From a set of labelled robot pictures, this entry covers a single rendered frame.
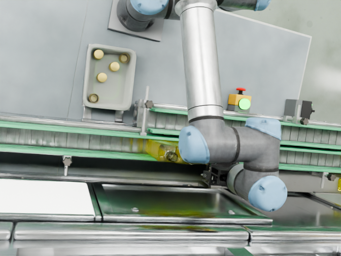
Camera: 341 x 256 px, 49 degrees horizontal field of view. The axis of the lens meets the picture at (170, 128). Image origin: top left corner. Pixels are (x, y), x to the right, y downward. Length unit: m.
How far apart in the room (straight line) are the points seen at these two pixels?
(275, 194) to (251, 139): 0.12
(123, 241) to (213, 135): 0.32
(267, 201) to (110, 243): 0.35
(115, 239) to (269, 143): 0.40
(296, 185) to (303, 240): 0.62
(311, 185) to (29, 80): 1.21
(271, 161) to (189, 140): 0.19
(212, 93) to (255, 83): 0.89
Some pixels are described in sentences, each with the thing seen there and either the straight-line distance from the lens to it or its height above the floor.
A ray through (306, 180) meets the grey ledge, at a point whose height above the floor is 0.88.
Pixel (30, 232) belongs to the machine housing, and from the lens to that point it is 0.86.
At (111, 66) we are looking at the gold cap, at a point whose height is 0.81.
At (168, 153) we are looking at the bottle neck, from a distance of 1.13.
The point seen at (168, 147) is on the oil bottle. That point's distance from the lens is 1.17.
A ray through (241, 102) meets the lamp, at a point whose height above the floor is 0.85.
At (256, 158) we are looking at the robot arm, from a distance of 0.80.
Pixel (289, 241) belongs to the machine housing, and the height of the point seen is 1.40.
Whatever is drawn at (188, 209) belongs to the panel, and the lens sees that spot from 1.08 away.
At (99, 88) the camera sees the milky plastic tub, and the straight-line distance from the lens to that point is 1.43.
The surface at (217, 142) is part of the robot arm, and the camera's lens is 0.75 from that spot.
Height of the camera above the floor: 2.20
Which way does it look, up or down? 72 degrees down
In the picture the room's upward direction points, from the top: 111 degrees clockwise
